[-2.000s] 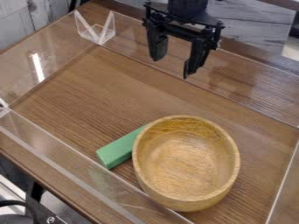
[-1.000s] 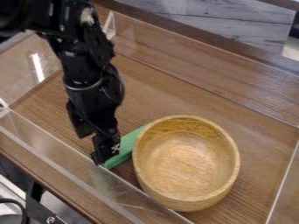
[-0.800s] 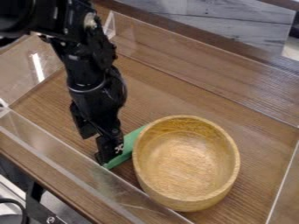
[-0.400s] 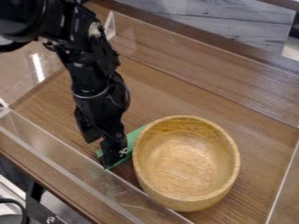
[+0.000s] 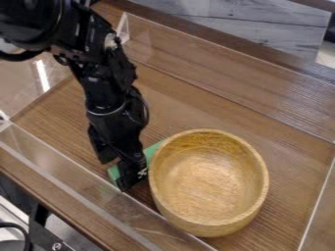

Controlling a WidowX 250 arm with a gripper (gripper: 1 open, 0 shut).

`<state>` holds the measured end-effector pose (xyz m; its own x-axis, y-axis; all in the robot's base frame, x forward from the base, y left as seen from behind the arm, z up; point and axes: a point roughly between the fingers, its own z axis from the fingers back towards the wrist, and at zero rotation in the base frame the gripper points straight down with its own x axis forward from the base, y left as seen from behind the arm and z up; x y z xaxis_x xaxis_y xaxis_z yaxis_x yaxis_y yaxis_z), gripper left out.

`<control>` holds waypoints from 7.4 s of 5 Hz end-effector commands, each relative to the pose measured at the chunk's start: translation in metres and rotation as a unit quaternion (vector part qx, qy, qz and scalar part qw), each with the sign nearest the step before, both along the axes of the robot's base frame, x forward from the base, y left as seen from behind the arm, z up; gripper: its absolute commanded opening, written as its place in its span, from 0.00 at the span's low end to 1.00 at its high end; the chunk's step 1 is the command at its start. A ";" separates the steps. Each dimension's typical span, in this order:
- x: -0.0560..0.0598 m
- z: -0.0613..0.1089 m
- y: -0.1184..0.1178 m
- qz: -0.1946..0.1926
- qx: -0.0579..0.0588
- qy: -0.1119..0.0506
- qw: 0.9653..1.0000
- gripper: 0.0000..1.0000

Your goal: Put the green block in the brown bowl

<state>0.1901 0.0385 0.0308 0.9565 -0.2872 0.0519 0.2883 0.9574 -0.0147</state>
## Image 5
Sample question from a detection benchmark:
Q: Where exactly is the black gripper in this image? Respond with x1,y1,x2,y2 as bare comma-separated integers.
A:
85,85,151,193

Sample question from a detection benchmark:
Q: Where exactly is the green rectangular block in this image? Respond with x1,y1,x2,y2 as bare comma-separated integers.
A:
106,141,164,187

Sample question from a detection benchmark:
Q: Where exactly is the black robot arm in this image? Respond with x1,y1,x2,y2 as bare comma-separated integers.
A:
0,0,149,190

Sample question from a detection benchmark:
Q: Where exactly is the brown wooden bowl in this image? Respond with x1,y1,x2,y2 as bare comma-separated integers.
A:
149,128,269,237

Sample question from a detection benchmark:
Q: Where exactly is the clear acrylic front wall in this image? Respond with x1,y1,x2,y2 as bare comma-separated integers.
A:
0,120,217,251

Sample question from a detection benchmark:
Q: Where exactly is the black table leg bracket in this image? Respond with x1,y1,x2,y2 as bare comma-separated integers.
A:
29,204,74,251

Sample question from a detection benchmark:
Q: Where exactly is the black cable under table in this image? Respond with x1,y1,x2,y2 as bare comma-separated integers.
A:
0,222,32,251

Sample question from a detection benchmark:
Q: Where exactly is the clear acrylic corner bracket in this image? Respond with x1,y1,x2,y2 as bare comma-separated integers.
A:
116,13,129,44

